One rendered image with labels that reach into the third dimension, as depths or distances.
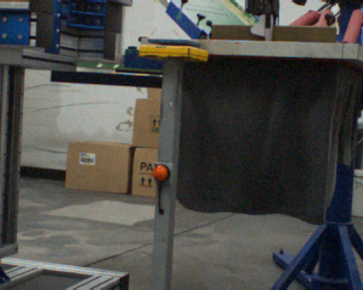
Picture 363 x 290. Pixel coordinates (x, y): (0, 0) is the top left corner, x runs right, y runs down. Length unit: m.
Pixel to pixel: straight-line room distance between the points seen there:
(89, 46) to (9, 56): 0.37
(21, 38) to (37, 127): 5.83
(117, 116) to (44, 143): 0.83
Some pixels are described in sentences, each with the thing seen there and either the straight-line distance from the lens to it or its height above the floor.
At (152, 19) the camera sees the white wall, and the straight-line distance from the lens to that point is 7.37.
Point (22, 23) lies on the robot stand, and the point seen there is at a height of 1.00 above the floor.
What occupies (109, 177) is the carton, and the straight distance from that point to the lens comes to 6.99.
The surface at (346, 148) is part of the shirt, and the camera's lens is 2.36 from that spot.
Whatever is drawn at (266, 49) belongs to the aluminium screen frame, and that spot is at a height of 0.97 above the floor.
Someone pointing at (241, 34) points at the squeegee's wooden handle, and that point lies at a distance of 2.27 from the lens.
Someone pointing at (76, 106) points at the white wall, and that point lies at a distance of 7.68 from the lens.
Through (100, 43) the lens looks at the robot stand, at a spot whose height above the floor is 0.99.
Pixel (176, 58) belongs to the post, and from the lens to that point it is 1.87.
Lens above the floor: 0.82
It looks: 3 degrees down
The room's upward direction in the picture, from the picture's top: 3 degrees clockwise
